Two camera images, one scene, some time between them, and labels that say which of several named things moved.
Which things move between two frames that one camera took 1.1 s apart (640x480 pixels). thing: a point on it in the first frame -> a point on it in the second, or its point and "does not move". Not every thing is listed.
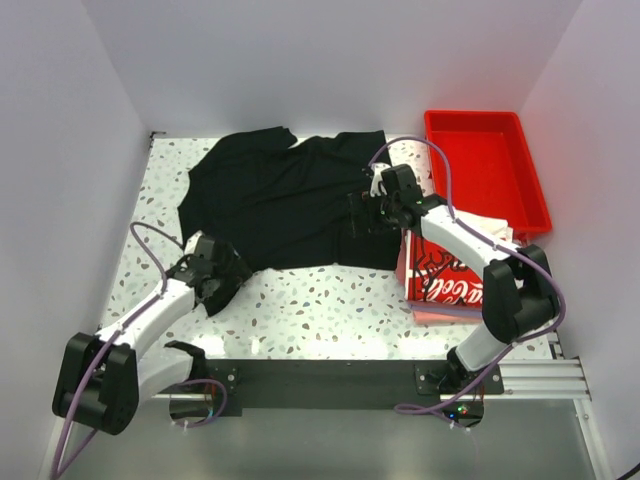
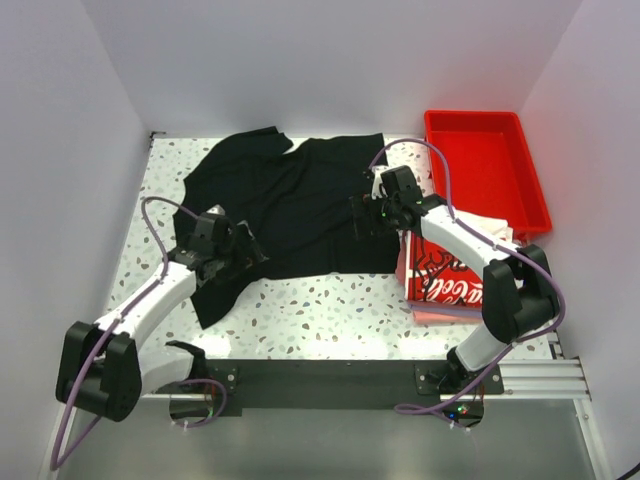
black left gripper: [236, 271] -> [247, 255]
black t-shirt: [287, 206] does not move
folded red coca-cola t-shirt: [433, 276] does not move
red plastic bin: [492, 169] does not move
